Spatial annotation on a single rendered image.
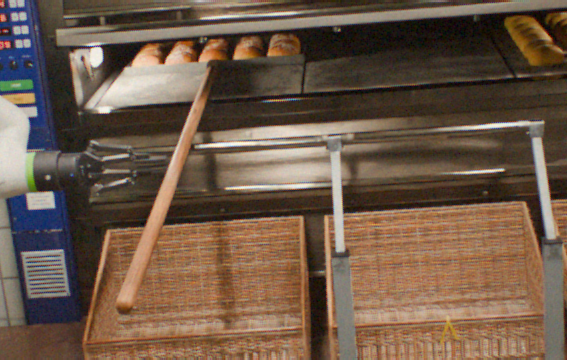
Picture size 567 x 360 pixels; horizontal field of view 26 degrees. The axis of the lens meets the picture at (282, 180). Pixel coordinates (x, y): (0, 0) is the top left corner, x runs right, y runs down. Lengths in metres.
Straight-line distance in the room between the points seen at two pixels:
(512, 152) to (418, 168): 0.26
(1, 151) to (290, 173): 0.88
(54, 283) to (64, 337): 0.16
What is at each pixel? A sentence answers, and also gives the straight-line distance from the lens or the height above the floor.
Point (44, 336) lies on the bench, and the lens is 3.50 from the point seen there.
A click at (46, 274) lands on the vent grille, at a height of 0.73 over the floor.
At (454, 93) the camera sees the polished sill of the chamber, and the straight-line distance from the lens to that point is 3.30.
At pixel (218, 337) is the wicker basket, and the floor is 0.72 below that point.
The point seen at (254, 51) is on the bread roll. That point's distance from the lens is 3.74.
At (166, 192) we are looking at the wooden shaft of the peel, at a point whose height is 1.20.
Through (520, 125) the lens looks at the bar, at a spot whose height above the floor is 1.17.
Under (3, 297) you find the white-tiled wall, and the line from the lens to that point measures 3.61.
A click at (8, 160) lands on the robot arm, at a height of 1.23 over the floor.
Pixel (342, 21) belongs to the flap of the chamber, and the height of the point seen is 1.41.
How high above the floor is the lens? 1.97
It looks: 18 degrees down
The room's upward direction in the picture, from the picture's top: 5 degrees counter-clockwise
